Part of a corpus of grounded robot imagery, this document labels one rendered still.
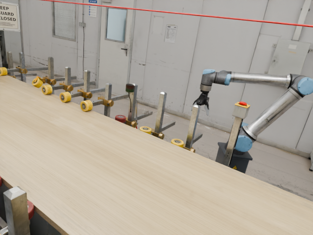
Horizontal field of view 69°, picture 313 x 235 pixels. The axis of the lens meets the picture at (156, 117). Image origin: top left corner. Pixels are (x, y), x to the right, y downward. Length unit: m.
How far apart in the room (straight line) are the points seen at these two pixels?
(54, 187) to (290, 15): 3.72
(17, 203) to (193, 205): 0.64
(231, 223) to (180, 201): 0.21
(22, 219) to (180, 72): 4.01
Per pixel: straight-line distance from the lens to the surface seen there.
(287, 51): 3.78
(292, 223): 1.14
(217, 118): 4.32
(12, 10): 3.64
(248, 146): 1.97
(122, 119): 1.69
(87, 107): 1.76
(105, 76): 5.54
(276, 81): 2.04
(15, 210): 0.65
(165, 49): 4.58
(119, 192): 1.00
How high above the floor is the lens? 1.54
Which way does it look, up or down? 21 degrees down
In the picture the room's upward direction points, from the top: 8 degrees clockwise
